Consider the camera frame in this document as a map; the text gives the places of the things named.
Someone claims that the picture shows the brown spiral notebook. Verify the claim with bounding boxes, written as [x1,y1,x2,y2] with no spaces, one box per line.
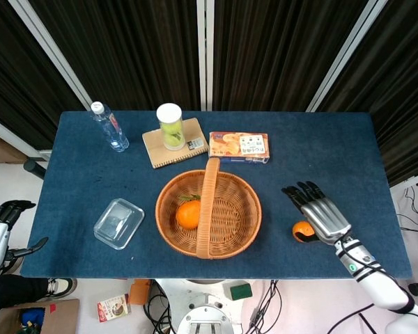
[141,117,210,170]

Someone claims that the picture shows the black table leg foot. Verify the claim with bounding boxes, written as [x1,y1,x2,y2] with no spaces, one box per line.
[22,159,48,181]

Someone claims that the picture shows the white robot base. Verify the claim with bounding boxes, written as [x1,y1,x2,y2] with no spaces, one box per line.
[156,278,258,334]

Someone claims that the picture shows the black trouser leg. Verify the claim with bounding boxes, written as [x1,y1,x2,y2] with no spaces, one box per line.
[0,273,50,314]

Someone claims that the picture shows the tennis ball can white lid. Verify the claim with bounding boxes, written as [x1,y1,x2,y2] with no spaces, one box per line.
[155,102,187,151]

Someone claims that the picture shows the orange box under table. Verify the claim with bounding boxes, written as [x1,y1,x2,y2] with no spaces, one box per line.
[128,279,151,306]

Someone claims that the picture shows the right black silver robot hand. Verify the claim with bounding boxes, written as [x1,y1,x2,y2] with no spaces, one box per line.
[281,180,353,244]

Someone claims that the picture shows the woven wicker basket with handle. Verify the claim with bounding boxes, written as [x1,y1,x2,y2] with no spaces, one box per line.
[155,157,263,260]

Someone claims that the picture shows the white partition post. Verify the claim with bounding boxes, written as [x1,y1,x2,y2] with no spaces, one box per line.
[7,0,88,108]
[305,0,388,113]
[196,0,215,111]

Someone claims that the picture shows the small snack packet on floor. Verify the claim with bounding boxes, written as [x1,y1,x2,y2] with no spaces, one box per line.
[97,294,132,323]

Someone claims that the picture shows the clear plastic water bottle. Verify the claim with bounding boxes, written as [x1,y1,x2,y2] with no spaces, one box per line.
[90,101,130,153]

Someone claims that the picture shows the orange snack box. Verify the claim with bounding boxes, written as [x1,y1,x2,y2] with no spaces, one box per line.
[208,131,270,164]

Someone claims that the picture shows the clear plastic food container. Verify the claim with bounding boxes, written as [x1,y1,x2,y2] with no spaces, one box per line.
[93,198,146,251]

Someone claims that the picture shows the black white sneaker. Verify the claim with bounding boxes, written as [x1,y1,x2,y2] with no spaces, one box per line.
[45,277,78,299]

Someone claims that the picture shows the large orange with leaf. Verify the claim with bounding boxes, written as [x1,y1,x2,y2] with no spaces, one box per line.
[175,193,203,230]

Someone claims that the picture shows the blue table cloth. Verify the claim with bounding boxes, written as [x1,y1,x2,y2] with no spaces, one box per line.
[20,110,414,281]

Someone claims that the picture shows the green block on base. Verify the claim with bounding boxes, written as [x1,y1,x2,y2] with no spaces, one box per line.
[229,283,254,301]

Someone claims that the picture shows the black cable bundle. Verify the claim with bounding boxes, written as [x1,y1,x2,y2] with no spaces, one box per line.
[247,279,284,334]
[142,279,178,334]

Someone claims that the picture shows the small orange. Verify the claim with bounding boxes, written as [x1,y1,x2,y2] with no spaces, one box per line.
[292,220,316,244]

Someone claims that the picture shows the open cardboard box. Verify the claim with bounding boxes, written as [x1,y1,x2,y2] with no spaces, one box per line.
[0,298,81,334]

